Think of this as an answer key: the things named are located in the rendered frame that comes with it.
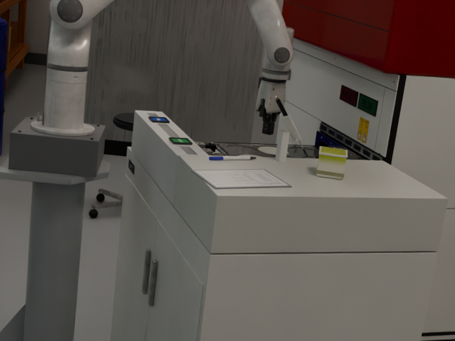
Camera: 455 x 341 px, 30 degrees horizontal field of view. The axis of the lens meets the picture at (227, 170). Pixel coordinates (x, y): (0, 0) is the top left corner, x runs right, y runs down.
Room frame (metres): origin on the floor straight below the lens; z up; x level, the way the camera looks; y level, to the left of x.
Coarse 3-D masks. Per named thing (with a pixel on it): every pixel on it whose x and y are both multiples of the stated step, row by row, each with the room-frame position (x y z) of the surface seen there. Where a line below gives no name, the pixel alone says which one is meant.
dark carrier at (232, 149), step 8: (224, 144) 2.65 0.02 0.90; (232, 144) 2.66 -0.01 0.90; (240, 144) 2.67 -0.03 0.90; (232, 152) 2.56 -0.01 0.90; (240, 152) 2.57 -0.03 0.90; (248, 152) 2.58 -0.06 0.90; (256, 152) 2.60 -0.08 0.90; (264, 152) 2.60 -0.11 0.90; (296, 152) 2.66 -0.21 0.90; (312, 152) 2.69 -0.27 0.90
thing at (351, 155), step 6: (318, 132) 2.82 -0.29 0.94; (318, 138) 2.81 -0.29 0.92; (324, 138) 2.77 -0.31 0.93; (330, 138) 2.74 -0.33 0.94; (318, 144) 2.81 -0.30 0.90; (330, 144) 2.72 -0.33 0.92; (336, 144) 2.69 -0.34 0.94; (342, 144) 2.67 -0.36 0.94; (348, 150) 2.61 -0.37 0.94; (348, 156) 2.60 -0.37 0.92; (354, 156) 2.56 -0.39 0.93; (360, 156) 2.53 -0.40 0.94
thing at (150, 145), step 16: (144, 112) 2.70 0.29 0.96; (160, 112) 2.73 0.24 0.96; (144, 128) 2.58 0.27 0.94; (160, 128) 2.51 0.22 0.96; (176, 128) 2.54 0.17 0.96; (144, 144) 2.56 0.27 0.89; (160, 144) 2.38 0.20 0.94; (192, 144) 2.36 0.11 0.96; (144, 160) 2.54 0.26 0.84; (160, 160) 2.36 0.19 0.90; (176, 160) 2.22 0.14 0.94; (160, 176) 2.35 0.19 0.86
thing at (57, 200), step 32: (32, 192) 2.45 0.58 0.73; (64, 192) 2.42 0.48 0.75; (32, 224) 2.44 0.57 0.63; (64, 224) 2.42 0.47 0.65; (32, 256) 2.43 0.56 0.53; (64, 256) 2.42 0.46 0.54; (32, 288) 2.43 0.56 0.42; (64, 288) 2.43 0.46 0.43; (32, 320) 2.42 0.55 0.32; (64, 320) 2.43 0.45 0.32
